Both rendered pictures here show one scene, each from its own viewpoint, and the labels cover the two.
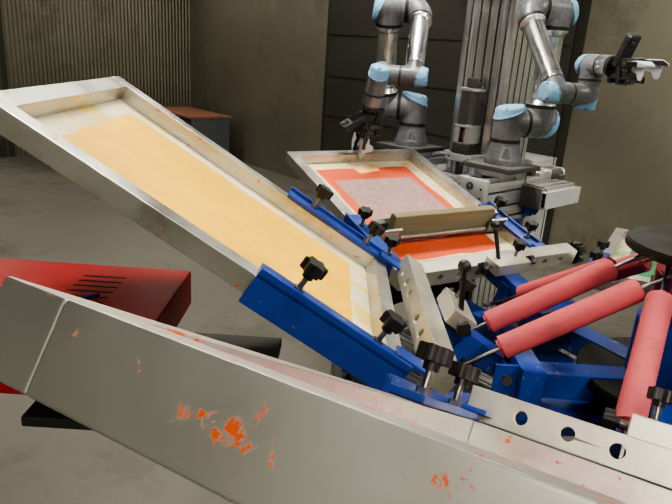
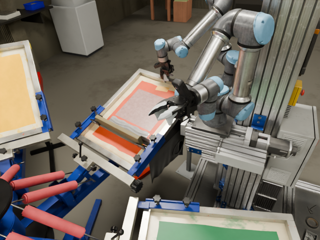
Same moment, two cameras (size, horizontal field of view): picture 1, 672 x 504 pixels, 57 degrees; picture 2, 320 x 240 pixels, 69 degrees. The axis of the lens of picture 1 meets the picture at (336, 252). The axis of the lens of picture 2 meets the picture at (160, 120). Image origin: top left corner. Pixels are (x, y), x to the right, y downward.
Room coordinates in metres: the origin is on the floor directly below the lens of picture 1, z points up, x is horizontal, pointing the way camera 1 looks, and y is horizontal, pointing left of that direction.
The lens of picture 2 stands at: (1.77, -1.57, 2.18)
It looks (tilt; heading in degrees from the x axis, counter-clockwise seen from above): 39 degrees down; 69
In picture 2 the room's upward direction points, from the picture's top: 3 degrees counter-clockwise
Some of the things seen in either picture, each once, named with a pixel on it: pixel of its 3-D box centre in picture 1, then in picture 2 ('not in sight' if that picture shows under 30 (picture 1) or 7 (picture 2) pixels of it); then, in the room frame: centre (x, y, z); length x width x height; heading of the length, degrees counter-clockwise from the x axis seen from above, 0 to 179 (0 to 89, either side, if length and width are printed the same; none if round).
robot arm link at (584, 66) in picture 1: (592, 66); (209, 88); (2.27, -0.85, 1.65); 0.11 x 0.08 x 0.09; 19
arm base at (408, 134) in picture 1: (411, 133); (231, 76); (2.84, -0.31, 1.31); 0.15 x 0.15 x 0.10
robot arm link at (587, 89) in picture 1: (583, 94); (204, 105); (2.27, -0.84, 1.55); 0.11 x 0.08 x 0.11; 109
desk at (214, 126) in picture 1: (189, 134); not in sight; (8.92, 2.23, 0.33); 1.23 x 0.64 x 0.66; 43
